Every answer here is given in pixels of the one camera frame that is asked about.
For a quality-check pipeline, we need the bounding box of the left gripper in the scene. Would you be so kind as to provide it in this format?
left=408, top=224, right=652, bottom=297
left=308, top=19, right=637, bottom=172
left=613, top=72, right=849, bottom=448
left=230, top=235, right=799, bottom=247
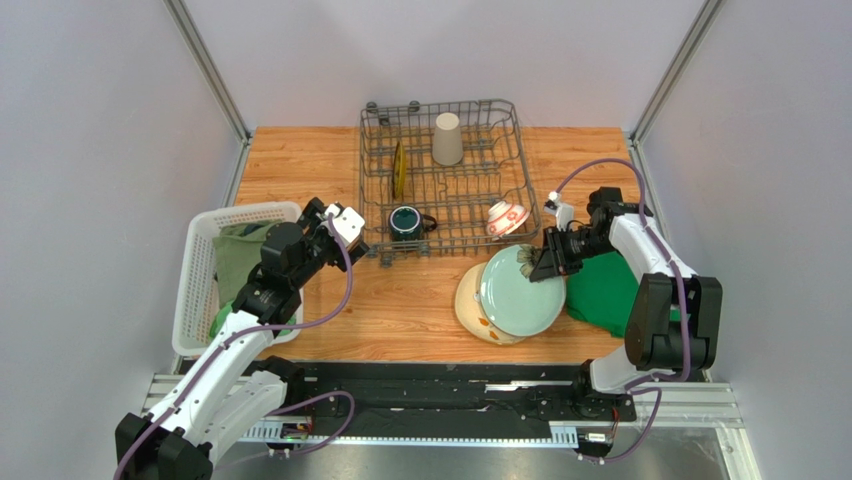
left=289, top=199, right=367, bottom=290

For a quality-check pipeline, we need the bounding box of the light blue flower plate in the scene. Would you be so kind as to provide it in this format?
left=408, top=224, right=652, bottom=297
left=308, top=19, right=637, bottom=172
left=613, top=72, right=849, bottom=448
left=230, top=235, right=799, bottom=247
left=478, top=244, right=566, bottom=337

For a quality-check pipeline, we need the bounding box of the cream bird plate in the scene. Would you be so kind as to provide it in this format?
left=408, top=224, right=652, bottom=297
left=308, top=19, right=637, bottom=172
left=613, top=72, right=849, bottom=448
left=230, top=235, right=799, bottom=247
left=454, top=262, right=524, bottom=345

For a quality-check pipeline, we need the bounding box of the yellow patterned plate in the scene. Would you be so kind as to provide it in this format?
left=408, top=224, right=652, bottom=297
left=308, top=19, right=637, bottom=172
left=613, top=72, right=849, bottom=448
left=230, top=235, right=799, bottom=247
left=391, top=141, right=408, bottom=200

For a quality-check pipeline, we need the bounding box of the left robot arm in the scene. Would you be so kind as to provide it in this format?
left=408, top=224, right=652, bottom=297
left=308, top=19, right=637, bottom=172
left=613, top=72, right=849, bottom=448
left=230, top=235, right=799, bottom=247
left=113, top=198, right=369, bottom=479

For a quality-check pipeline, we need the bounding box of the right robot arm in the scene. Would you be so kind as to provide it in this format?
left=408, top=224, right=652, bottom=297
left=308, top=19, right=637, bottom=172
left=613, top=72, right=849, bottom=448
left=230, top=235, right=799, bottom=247
left=522, top=187, right=723, bottom=394

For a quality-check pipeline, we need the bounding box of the green cloth on table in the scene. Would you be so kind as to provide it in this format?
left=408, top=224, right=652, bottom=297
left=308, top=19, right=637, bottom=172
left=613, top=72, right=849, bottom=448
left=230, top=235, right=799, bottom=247
left=564, top=251, right=684, bottom=339

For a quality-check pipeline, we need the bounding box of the white red patterned bowl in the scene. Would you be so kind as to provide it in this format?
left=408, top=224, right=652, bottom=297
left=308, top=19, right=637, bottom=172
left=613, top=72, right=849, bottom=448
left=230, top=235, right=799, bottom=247
left=485, top=200, right=530, bottom=239

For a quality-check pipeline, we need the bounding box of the olive green folded cloth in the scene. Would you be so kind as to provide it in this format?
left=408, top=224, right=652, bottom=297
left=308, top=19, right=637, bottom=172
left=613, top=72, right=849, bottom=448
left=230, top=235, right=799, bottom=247
left=212, top=220, right=276, bottom=308

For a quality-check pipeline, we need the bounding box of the dark green mug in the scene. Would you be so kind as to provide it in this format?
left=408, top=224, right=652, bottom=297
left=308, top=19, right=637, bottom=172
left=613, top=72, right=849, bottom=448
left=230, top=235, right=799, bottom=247
left=388, top=205, right=438, bottom=242

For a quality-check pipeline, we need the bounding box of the bright green crumpled cloth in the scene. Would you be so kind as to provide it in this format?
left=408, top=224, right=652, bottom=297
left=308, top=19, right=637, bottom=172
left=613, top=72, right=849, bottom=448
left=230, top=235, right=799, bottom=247
left=208, top=301, right=304, bottom=345

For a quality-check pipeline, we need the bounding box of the white plastic basket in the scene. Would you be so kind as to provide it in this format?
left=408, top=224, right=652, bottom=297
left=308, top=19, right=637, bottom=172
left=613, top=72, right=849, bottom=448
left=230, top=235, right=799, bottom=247
left=171, top=201, right=302, bottom=357

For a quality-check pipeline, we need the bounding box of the beige upside-down cup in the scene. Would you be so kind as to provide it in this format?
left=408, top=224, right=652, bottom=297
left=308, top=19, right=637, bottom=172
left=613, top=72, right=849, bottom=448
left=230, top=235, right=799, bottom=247
left=432, top=112, right=464, bottom=166

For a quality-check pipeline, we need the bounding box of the grey wire dish rack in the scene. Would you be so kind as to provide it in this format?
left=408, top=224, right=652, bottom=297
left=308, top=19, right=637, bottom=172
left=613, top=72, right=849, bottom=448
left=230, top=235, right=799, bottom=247
left=357, top=99, right=542, bottom=267

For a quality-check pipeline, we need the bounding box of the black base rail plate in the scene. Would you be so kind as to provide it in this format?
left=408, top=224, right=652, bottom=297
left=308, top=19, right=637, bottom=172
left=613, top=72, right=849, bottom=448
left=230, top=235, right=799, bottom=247
left=286, top=362, right=637, bottom=440

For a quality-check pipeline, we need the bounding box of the left aluminium frame post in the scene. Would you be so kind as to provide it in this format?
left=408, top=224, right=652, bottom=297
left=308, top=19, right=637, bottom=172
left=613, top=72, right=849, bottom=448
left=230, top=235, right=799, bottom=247
left=164, top=0, right=251, bottom=145

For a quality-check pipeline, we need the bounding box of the aluminium frame post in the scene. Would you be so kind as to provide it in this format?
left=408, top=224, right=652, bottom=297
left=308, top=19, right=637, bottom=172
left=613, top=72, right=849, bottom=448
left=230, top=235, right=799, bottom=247
left=164, top=0, right=251, bottom=145
left=629, top=0, right=726, bottom=146

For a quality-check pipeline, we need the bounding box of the right aluminium frame post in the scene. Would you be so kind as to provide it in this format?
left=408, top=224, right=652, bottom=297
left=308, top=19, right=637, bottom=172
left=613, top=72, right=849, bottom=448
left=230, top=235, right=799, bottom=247
left=629, top=0, right=726, bottom=146

